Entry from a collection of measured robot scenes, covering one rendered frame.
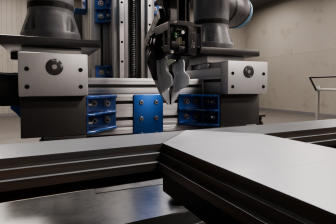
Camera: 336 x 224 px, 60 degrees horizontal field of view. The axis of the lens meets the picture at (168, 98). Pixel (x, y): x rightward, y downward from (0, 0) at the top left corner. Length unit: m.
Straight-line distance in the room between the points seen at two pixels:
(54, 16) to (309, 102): 10.16
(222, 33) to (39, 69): 0.56
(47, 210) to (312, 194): 0.52
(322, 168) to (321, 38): 10.19
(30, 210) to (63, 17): 0.45
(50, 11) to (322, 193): 0.71
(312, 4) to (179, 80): 10.42
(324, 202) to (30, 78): 0.56
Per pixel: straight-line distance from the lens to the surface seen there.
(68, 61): 0.65
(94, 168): 0.37
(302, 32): 11.01
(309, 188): 0.26
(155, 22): 0.61
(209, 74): 0.87
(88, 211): 0.63
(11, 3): 10.70
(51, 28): 0.78
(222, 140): 0.43
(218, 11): 0.96
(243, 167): 0.30
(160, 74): 0.57
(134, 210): 0.62
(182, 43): 0.55
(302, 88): 10.83
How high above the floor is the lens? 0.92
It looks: 2 degrees down
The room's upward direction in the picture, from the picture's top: straight up
